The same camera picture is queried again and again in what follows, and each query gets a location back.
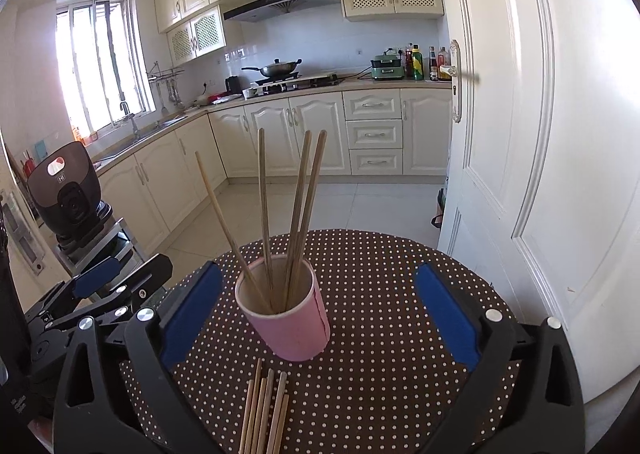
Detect silver door handle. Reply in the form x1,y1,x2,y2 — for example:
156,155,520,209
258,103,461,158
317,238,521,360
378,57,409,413
438,40,480,124

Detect brown polka dot tablecloth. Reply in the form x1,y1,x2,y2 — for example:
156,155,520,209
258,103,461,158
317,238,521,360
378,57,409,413
119,227,532,454

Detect chrome sink faucet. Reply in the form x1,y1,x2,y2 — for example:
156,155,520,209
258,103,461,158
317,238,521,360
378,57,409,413
119,98,140,141

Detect black air fryer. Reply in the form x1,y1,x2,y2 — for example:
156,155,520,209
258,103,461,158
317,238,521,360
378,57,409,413
27,141,113,254

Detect cream lower cabinets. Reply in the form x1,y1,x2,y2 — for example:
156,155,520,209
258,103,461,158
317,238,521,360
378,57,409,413
99,87,451,253

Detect black wok with lid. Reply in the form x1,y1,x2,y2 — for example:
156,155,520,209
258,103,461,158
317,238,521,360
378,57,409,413
242,59,303,80

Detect kitchen window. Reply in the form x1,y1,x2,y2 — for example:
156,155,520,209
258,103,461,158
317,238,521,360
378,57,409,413
55,0,154,140

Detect wooden chopstick eight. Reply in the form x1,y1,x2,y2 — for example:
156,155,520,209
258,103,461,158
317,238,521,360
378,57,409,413
257,128,273,296

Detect black gas stove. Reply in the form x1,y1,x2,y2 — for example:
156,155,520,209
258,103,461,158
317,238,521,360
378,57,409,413
256,73,343,96

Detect wooden chopstick five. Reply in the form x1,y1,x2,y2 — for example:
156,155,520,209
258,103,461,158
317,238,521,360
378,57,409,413
248,378,268,454

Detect red label bottle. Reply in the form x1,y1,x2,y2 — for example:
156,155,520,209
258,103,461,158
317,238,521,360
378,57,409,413
437,47,451,81

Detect green electric cooker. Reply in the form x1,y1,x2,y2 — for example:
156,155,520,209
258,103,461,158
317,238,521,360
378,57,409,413
371,48,405,81

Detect white panel door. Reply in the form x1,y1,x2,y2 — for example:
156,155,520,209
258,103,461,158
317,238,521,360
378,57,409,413
439,0,639,401

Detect black electric kettle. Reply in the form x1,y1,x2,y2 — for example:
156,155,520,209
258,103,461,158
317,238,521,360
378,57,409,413
224,75,243,95

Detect wooden chopstick six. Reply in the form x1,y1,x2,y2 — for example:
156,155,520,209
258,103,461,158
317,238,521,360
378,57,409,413
257,368,274,453

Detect wooden chopstick three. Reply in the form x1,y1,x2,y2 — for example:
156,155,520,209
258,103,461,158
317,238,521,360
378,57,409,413
238,379,254,454

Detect dark sauce bottle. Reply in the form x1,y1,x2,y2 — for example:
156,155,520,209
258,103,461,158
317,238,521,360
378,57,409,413
428,46,438,82

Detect wooden chopstick one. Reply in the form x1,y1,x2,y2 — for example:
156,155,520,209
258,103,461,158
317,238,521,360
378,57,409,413
194,151,273,311

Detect wooden chopstick two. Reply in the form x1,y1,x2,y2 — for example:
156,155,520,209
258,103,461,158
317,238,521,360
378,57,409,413
283,130,311,309

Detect wooden chopstick four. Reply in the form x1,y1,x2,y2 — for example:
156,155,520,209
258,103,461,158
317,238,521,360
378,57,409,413
243,358,262,454

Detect pink cylindrical cup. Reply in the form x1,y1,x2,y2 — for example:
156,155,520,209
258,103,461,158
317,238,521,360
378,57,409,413
234,259,331,362

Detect wooden chopstick ten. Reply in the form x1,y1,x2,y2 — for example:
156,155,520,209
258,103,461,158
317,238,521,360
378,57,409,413
272,393,290,454

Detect wooden chopstick seven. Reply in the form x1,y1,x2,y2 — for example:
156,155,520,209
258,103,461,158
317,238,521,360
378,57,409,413
266,372,288,454

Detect wall utensil rack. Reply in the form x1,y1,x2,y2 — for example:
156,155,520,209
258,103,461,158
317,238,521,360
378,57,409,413
146,61,186,116

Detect green yellow bottle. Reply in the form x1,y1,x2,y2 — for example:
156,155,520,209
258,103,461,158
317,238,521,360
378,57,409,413
411,45,424,81

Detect metal shelf rack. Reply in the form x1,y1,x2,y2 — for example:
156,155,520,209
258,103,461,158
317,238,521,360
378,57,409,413
53,217,149,301

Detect door strike plate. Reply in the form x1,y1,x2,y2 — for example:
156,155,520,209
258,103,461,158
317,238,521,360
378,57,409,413
1,190,46,277

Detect black range hood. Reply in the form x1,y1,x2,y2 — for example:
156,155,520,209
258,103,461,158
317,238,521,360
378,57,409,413
224,0,340,22

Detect wooden chopstick nine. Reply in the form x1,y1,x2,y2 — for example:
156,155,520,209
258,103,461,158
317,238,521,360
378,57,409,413
286,129,328,307

